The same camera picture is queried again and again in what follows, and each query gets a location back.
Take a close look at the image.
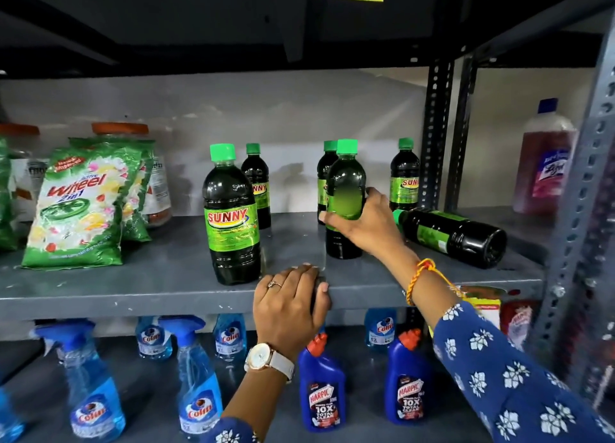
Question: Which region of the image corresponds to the person's left hand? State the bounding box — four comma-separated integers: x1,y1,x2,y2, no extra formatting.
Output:
252,263,332,362

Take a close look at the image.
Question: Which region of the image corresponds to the person's right hand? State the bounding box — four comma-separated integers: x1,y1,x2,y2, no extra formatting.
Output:
319,187,409,261

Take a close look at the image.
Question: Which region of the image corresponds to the dark liquid cleaner bottle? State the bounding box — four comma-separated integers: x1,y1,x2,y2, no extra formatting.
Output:
325,139,367,260

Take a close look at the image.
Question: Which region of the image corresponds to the person's left forearm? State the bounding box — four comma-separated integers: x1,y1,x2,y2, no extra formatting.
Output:
202,355,290,443

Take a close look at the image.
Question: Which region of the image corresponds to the person's right forearm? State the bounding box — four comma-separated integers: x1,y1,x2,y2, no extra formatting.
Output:
382,245,615,443

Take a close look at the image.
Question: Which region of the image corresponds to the blue glass cleaner refill bottle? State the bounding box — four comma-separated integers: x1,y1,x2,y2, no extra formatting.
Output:
135,317,174,361
213,313,248,362
364,308,398,350

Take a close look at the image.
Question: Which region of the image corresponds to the group of dark green-capped bottles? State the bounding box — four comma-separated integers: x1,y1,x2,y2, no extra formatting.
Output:
203,138,507,286

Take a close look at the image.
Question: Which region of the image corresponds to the blue toilet cleaner bottle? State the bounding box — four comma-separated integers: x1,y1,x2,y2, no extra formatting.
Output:
298,332,347,433
384,329,433,425

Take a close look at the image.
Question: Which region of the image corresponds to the grey metal shelf rack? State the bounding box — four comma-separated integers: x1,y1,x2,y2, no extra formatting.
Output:
0,0,548,443

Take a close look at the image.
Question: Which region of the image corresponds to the blue glass cleaner spray bottle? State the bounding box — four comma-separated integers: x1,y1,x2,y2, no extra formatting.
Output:
159,315,224,437
30,319,127,443
0,387,26,443

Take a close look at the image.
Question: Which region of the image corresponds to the clear jar orange lid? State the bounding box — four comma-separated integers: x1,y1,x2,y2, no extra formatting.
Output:
0,123,50,228
91,122,173,229

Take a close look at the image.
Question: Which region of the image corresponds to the green detergent powder packet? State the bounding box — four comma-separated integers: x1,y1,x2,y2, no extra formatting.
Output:
70,138,157,243
21,145,145,270
0,138,20,252

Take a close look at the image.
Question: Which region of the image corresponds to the yellow and white box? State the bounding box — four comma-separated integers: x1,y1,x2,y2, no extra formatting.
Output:
462,286,502,331

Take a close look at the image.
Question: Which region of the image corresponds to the red product packet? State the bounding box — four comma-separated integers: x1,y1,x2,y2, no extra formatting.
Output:
500,301,540,353

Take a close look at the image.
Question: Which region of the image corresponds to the pink disinfectant bottle blue cap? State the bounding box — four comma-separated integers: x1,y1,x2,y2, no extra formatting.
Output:
512,98,578,217

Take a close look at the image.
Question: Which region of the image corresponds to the grey slotted metal rack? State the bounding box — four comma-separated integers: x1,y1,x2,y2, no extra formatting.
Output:
444,6,615,412

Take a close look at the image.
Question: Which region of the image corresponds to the white strap wristwatch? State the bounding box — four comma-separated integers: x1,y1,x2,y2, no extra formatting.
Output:
244,343,296,384

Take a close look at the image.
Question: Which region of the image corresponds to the orange thread bracelet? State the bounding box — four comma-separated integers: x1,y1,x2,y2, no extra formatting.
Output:
406,258,465,307

